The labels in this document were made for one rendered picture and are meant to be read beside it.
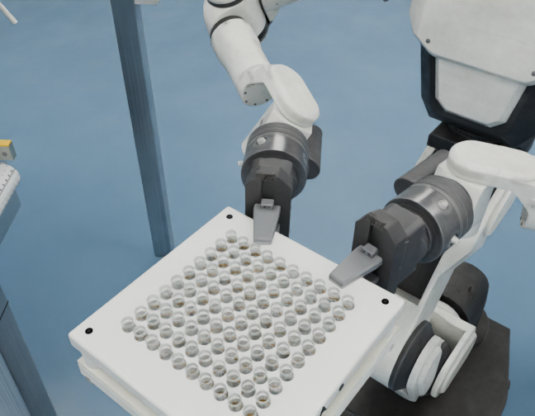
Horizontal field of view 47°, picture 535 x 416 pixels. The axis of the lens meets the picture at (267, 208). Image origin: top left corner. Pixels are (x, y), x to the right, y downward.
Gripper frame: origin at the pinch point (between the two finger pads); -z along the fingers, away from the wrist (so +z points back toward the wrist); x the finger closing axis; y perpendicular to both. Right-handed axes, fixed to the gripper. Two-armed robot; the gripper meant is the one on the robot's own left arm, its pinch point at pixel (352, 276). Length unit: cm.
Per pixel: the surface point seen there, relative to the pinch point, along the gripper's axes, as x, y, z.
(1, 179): 13, 62, -15
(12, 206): 22, 65, -13
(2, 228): 22, 61, -17
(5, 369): 25, 36, -30
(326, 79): 96, 147, 172
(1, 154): 11, 65, -12
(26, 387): 32, 37, -28
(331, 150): 98, 106, 129
